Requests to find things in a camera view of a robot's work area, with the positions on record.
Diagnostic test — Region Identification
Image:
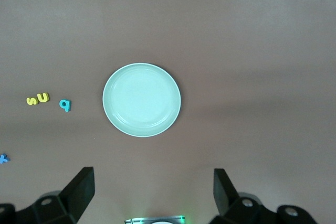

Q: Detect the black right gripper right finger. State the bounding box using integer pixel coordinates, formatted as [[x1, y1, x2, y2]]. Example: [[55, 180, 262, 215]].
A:
[[209, 168, 319, 224]]

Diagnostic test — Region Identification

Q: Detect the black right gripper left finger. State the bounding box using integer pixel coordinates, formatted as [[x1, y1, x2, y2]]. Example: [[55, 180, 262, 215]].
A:
[[0, 166, 96, 224]]

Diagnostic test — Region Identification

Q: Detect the teal foam letter q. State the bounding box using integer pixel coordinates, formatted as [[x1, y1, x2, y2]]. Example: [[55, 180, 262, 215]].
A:
[[58, 99, 72, 113]]

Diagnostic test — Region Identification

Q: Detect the yellow foam letter u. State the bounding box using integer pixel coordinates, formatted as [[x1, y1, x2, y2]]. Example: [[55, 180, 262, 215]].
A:
[[37, 92, 50, 104]]

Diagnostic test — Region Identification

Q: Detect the light green plate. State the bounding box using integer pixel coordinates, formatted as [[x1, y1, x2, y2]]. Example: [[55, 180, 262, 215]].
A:
[[102, 62, 182, 138]]

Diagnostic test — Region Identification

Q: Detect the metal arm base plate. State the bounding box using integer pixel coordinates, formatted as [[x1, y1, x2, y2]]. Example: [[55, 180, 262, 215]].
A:
[[124, 215, 186, 224]]

